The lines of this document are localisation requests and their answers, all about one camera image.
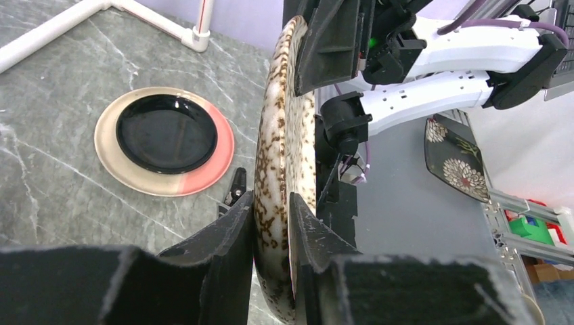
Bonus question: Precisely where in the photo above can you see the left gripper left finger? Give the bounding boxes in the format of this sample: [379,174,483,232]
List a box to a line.
[1,192,254,324]

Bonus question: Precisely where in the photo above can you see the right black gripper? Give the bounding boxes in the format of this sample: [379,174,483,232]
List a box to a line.
[294,0,426,95]

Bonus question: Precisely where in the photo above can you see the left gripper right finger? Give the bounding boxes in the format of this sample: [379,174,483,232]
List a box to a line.
[289,193,534,324]

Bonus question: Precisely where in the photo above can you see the speckled grey ceramic plate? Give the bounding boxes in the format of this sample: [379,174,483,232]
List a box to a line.
[254,16,317,324]

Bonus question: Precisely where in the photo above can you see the pink rimmed ceramic plate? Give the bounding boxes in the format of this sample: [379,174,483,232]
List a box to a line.
[94,87,235,197]

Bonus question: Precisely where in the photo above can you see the black ceramic plate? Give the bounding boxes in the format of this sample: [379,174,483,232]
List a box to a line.
[116,94,218,175]

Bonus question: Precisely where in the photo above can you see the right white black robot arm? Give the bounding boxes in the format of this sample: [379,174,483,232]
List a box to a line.
[283,1,573,156]

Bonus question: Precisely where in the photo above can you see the black floral rectangular dish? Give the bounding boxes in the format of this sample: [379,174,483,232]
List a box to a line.
[424,118,490,203]

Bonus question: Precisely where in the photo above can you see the black grey pliers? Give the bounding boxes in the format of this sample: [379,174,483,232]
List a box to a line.
[217,167,247,217]

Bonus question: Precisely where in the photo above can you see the white PVC pipe frame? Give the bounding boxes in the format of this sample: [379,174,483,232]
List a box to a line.
[0,0,212,75]

